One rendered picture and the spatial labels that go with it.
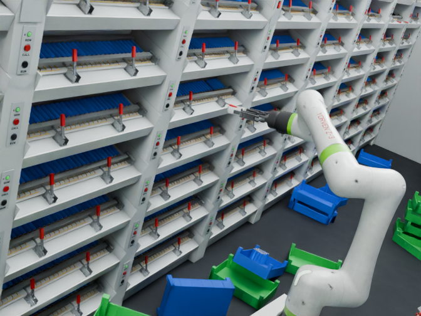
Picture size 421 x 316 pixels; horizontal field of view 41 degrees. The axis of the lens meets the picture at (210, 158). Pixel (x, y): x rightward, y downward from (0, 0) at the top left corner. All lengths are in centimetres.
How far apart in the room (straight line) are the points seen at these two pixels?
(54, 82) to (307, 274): 106
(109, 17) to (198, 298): 135
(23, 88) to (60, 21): 20
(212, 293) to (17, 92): 138
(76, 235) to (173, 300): 65
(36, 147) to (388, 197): 114
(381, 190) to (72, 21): 111
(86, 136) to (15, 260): 44
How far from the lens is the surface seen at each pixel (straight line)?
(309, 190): 410
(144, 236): 249
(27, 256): 190
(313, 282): 201
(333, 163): 193
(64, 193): 187
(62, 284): 213
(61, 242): 199
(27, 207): 176
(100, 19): 164
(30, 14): 145
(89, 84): 169
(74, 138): 178
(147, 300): 267
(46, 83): 159
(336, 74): 394
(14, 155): 159
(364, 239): 205
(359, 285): 210
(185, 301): 252
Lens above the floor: 160
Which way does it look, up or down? 21 degrees down
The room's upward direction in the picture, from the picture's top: 17 degrees clockwise
